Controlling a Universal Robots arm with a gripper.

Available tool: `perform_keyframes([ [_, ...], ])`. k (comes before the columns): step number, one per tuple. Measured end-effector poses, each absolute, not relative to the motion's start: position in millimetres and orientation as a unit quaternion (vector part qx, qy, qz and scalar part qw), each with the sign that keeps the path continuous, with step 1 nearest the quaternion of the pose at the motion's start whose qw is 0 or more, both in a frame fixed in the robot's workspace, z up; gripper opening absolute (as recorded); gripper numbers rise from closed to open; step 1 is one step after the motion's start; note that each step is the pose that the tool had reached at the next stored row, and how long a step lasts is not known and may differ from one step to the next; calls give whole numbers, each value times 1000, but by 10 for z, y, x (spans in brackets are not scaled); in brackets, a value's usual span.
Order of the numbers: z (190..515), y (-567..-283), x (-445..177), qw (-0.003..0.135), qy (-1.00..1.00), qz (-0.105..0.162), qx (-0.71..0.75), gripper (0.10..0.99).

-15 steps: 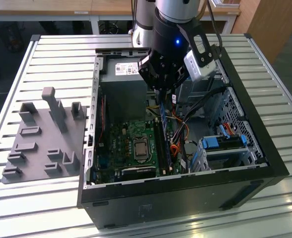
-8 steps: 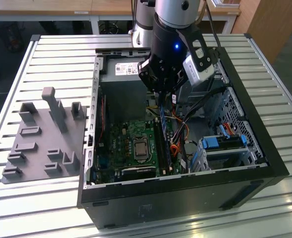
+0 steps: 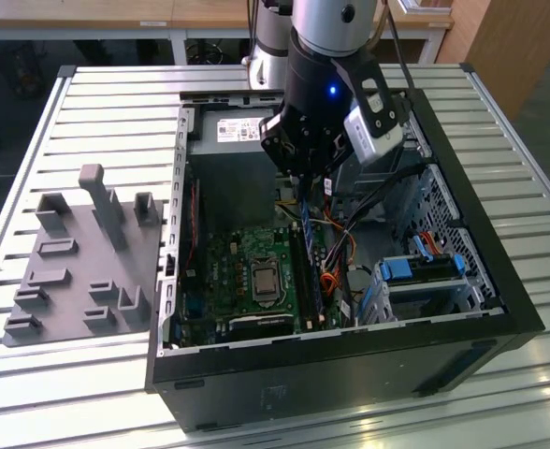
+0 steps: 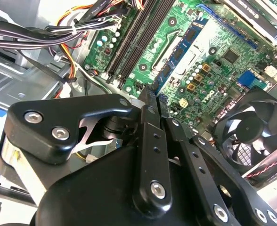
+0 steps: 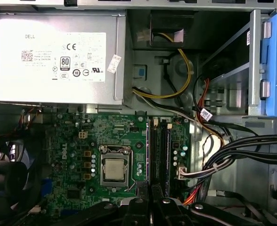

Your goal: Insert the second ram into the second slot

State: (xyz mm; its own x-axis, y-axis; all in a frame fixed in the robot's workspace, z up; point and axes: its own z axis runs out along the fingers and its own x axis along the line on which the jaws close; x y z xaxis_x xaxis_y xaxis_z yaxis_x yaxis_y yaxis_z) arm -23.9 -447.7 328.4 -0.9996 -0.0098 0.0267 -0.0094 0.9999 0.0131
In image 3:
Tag black PC case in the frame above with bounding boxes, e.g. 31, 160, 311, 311
143, 88, 547, 434

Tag green motherboard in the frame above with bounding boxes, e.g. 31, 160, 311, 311
176, 224, 351, 347

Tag black cable bundle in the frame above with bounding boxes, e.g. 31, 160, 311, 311
328, 161, 428, 239

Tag orange cable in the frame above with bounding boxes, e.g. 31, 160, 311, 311
320, 272, 340, 297

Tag grey power supply unit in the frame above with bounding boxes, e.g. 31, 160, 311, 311
188, 114, 285, 226

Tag hard disk in blue carrier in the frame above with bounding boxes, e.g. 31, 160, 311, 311
376, 253, 467, 285

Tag CPU socket metal frame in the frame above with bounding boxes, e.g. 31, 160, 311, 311
249, 258, 284, 308

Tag wooden desk white frame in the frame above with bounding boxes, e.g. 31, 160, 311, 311
0, 0, 455, 65

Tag metal disk bay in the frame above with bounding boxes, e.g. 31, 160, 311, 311
356, 259, 505, 326

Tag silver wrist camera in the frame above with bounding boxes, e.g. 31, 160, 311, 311
343, 105, 405, 166

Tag black camera bracket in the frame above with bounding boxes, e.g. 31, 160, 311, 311
329, 56, 408, 138

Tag grey parts rack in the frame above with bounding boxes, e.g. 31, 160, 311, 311
2, 163, 171, 348

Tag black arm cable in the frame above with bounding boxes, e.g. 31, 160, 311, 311
385, 0, 417, 97

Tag silver CPU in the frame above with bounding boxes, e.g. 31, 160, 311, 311
254, 269, 277, 300

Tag blue disk wire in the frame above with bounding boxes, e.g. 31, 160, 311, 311
412, 235, 434, 262

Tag wooden cabinet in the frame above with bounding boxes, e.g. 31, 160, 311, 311
436, 0, 550, 122

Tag red wire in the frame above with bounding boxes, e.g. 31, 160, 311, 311
183, 184, 200, 275

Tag metal drive cage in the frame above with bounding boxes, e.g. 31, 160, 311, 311
330, 116, 434, 221

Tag black graphics card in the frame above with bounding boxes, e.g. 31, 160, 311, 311
227, 311, 296, 340

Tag orange disk wire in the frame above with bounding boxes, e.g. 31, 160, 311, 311
419, 230, 450, 257

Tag black RAM slot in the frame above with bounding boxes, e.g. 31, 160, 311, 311
289, 223, 312, 329

